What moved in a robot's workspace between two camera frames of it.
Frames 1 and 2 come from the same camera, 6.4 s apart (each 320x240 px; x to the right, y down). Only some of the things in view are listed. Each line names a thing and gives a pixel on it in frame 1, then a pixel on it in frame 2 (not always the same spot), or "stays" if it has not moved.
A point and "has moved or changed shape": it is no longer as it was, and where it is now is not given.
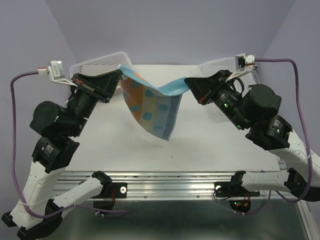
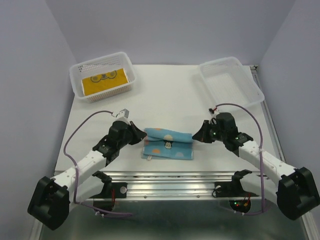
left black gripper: x=101 y=86 -> x=138 y=134
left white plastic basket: x=111 y=62 stays
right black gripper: x=205 y=89 -> x=201 y=135
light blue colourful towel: x=155 y=108 -> x=166 y=143
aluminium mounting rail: x=167 y=185 stays
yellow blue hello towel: x=119 y=90 has moved or changed shape
